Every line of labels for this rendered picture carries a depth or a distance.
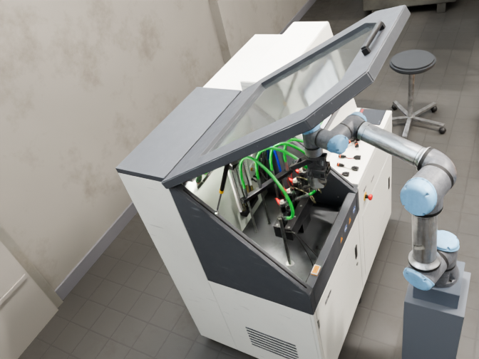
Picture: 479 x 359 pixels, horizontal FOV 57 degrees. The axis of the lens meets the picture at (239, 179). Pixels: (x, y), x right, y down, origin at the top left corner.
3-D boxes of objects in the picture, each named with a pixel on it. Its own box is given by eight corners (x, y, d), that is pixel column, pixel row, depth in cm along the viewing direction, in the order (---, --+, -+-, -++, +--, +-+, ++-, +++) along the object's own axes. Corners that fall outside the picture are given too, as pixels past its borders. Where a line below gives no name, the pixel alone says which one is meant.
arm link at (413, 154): (473, 154, 149) (352, 102, 176) (457, 172, 144) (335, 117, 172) (465, 178, 157) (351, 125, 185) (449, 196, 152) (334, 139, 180)
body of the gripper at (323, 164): (325, 182, 186) (322, 160, 178) (306, 179, 190) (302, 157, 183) (331, 171, 191) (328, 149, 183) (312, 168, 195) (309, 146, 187)
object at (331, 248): (316, 308, 202) (313, 288, 192) (307, 305, 204) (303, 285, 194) (357, 214, 240) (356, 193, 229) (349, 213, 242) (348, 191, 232)
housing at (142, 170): (240, 355, 278) (163, 178, 183) (203, 340, 291) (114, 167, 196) (318, 204, 362) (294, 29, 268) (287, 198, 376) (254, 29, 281)
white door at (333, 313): (329, 380, 244) (316, 312, 201) (325, 379, 245) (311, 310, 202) (363, 288, 283) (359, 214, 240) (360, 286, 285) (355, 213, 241)
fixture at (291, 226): (295, 249, 225) (291, 229, 216) (277, 245, 230) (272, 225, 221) (318, 204, 246) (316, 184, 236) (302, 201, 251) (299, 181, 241)
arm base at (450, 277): (461, 263, 191) (463, 248, 185) (456, 291, 182) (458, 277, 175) (423, 256, 198) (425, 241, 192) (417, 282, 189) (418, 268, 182)
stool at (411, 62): (460, 115, 410) (469, 47, 367) (429, 153, 380) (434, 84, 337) (398, 101, 448) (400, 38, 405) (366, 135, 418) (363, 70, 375)
